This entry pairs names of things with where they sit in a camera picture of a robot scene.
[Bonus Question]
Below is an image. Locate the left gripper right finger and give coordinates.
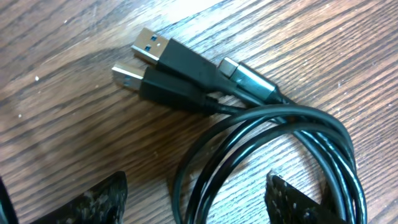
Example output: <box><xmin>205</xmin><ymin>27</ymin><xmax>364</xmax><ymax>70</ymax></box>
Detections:
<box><xmin>264</xmin><ymin>172</ymin><xmax>345</xmax><ymax>224</ymax></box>

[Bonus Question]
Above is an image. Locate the black long usb cable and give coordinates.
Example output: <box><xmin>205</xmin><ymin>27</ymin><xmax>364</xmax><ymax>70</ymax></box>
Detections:
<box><xmin>130</xmin><ymin>27</ymin><xmax>368</xmax><ymax>224</ymax></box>

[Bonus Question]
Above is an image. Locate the black short usb cable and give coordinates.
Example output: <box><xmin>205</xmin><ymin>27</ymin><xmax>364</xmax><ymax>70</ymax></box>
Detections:
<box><xmin>111</xmin><ymin>56</ymin><xmax>358</xmax><ymax>224</ymax></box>

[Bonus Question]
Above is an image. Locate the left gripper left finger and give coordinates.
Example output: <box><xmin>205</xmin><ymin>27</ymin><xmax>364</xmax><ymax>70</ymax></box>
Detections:
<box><xmin>35</xmin><ymin>171</ymin><xmax>128</xmax><ymax>224</ymax></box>

